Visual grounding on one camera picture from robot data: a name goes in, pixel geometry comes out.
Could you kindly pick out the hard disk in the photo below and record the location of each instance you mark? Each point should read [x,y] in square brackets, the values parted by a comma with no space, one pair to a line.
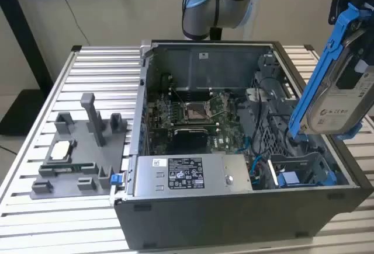
[330,111]
[287,178]

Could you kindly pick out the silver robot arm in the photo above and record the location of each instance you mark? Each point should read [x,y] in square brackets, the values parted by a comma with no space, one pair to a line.
[204,14]

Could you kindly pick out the grey metal disk bay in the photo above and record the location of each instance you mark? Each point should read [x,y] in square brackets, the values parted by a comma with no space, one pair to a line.
[271,137]

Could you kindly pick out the green motherboard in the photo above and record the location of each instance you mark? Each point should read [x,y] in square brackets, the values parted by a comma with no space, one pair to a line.
[225,111]

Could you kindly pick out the black RAM slots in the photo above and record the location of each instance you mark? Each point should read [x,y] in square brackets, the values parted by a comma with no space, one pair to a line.
[190,93]

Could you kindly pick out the CPU socket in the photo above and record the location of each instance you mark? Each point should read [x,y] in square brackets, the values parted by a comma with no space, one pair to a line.
[195,112]

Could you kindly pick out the thin metal locking lever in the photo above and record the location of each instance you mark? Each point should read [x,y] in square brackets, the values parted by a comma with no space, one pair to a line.
[178,95]

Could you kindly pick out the black graphics card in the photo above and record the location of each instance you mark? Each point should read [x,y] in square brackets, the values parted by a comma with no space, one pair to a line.
[190,140]

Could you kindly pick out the black open PC case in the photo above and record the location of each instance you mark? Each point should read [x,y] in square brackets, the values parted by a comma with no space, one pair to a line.
[204,222]

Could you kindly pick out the silver power supply box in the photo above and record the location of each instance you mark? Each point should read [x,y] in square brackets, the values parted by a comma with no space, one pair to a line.
[146,178]

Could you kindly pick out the blue case latch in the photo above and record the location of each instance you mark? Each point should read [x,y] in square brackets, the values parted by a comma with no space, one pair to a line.
[116,179]

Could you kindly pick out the grey parts rack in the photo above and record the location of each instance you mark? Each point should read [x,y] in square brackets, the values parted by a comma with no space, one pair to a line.
[87,154]

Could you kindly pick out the green RAM stick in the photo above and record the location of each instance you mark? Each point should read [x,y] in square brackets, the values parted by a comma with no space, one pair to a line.
[76,166]

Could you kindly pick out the silver CPU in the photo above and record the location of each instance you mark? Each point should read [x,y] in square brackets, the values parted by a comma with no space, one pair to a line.
[61,150]

